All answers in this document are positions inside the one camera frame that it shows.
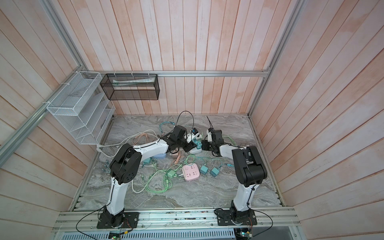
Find white power strip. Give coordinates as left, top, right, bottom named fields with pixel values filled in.
left=189, top=148, right=203, bottom=155

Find pink power strip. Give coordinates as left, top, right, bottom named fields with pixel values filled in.
left=182, top=163, right=200, bottom=182

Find blue power strip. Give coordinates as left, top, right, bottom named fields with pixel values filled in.
left=153, top=154, right=167, bottom=159

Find light green charger plug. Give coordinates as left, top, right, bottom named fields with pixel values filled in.
left=166, top=169, right=178, bottom=179

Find teal green charger plug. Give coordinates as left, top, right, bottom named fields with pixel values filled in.
left=142, top=158, right=152, bottom=166

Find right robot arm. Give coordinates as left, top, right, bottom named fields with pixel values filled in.
left=202, top=127, right=268, bottom=224

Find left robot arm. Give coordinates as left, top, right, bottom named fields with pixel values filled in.
left=102, top=125, right=201, bottom=227

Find teal chargers on white strip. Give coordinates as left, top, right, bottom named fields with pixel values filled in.
left=195, top=141, right=202, bottom=149

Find black mesh basket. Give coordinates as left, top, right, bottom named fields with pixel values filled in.
left=101, top=73, right=160, bottom=101

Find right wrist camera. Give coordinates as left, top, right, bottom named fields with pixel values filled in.
left=207, top=128, right=214, bottom=142

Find teal cable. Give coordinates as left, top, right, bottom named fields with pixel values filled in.
left=158, top=120, right=176, bottom=134

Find green cable bundle right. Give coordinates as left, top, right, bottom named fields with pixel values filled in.
left=221, top=135, right=239, bottom=148

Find light green cable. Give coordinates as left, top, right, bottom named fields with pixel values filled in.
left=140, top=154, right=184, bottom=194

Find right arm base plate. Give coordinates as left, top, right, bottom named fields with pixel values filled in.
left=214, top=208, right=258, bottom=227

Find white power cord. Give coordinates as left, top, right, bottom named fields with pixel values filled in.
left=95, top=128, right=160, bottom=194

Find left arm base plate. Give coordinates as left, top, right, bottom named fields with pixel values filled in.
left=97, top=211, right=140, bottom=229

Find aluminium frame rail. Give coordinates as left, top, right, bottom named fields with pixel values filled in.
left=99, top=70, right=269, bottom=77

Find white wire mesh shelf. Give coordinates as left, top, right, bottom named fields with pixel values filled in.
left=47, top=72, right=115, bottom=145

